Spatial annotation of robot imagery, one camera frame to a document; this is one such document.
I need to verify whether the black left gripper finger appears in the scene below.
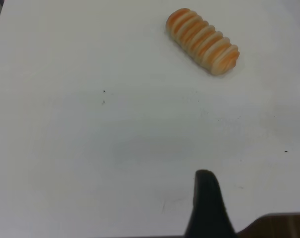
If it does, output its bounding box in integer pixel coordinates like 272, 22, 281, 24
184, 169, 237, 238

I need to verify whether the orange striped bread roll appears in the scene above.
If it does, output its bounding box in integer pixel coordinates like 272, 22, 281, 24
165, 7, 240, 76

